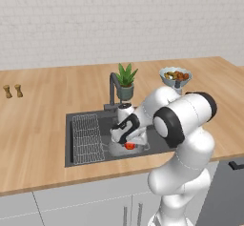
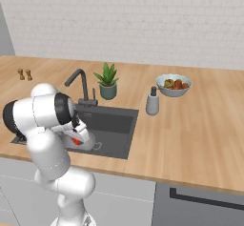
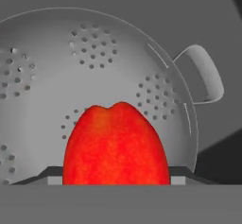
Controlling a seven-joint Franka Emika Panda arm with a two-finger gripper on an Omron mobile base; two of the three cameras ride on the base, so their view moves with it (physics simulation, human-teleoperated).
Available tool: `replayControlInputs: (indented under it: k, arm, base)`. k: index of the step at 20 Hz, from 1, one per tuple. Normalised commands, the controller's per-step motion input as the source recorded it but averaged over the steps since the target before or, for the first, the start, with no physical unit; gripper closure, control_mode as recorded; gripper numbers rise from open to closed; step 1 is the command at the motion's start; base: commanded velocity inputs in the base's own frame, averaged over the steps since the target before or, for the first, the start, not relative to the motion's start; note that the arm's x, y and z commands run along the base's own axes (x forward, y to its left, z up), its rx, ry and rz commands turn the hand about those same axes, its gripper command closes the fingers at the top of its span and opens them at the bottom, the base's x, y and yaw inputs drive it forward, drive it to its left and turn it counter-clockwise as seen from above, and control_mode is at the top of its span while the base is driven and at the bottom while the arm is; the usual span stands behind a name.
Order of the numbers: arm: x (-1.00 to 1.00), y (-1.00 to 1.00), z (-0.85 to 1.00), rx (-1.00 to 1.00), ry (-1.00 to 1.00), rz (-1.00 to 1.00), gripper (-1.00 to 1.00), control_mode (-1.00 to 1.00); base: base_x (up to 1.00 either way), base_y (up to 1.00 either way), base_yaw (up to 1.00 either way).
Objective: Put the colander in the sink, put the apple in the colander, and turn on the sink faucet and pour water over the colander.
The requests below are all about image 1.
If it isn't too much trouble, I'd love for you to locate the white bowl of fruit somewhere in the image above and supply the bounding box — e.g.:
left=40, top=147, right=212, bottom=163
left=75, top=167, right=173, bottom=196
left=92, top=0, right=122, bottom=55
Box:
left=158, top=66, right=193, bottom=96

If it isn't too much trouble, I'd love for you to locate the dark grey sink basin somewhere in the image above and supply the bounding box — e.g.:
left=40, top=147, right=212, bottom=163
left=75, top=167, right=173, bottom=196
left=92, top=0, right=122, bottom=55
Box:
left=64, top=108, right=176, bottom=169

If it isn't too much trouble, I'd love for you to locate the wooden shaker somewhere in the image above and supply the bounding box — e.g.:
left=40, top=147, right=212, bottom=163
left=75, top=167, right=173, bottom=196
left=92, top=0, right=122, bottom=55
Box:
left=13, top=83, right=25, bottom=98
left=2, top=84, right=13, bottom=99

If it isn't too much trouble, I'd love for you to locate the green plant in grey pot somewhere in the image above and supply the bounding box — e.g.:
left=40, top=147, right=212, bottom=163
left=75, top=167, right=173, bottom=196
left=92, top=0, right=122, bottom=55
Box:
left=114, top=62, right=139, bottom=101

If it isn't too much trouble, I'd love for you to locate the black dishwasher handle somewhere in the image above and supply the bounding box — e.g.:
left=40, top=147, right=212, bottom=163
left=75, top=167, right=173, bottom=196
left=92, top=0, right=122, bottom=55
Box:
left=228, top=160, right=244, bottom=171

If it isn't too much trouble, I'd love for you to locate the grey cupboard handle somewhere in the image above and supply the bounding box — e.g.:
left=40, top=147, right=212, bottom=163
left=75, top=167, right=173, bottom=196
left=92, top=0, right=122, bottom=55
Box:
left=122, top=205, right=129, bottom=226
left=136, top=202, right=143, bottom=226

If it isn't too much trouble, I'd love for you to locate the grey cupboard door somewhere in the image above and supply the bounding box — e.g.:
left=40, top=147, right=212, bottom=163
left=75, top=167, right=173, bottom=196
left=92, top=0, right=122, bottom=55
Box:
left=32, top=183, right=134, bottom=226
left=131, top=172, right=166, bottom=226
left=0, top=191, right=43, bottom=226

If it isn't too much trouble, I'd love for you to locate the wire dish rack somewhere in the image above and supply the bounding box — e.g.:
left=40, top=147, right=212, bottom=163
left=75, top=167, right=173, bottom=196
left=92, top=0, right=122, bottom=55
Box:
left=71, top=113, right=106, bottom=166

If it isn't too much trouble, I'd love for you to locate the dark grey sink faucet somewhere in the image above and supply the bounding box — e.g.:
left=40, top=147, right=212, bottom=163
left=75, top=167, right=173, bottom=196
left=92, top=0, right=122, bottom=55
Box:
left=103, top=72, right=124, bottom=112

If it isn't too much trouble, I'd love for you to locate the dark grey dishwasher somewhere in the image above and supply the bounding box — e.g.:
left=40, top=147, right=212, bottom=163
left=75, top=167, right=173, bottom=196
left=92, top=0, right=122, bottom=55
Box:
left=194, top=158, right=244, bottom=226

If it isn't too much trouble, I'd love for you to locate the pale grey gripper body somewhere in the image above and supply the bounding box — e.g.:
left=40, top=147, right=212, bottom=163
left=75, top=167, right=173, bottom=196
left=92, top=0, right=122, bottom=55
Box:
left=127, top=128, right=151, bottom=150

